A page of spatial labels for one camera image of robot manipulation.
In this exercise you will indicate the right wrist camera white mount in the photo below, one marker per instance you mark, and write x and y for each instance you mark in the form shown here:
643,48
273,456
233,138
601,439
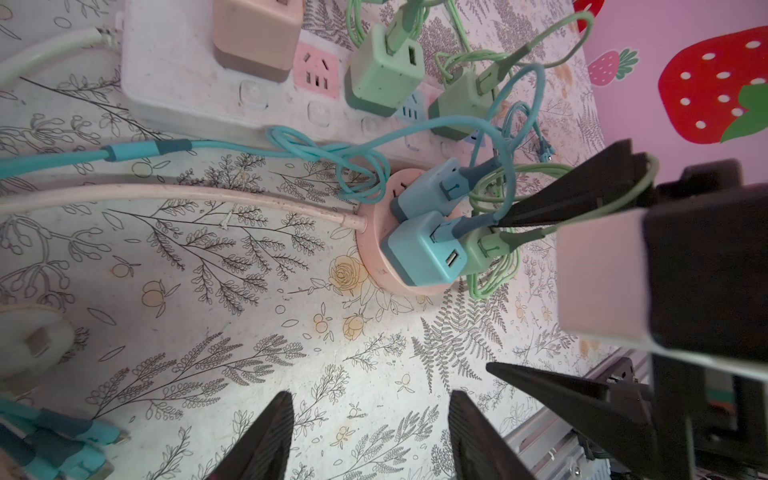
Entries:
604,293

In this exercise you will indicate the white multicolour power strip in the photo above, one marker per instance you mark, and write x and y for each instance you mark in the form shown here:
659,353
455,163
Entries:
172,82

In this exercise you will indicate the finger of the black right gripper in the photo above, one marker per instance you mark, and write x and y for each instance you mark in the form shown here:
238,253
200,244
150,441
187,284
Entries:
615,416
595,183

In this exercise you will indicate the pink USB charger plug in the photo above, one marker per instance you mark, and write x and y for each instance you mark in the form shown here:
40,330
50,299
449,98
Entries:
257,37

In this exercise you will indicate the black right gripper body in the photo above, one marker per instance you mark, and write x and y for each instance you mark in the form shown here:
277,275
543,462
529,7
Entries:
706,245

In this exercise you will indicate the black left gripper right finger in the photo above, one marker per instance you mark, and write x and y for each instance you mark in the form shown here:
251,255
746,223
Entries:
479,452

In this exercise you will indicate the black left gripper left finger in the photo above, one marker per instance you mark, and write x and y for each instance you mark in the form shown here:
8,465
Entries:
263,450

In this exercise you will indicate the blue charger plug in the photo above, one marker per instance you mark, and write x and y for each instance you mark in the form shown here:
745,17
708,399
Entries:
439,189

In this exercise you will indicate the round pink power socket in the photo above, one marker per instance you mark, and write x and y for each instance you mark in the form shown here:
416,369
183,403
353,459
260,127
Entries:
380,222

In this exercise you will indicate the green charger plug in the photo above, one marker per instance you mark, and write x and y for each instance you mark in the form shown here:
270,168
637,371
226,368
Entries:
483,247
462,98
379,83

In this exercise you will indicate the teal charger plug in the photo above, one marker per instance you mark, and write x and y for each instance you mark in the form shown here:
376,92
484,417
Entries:
417,258

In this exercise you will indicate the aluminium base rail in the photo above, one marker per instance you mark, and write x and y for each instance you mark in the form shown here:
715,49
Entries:
550,448

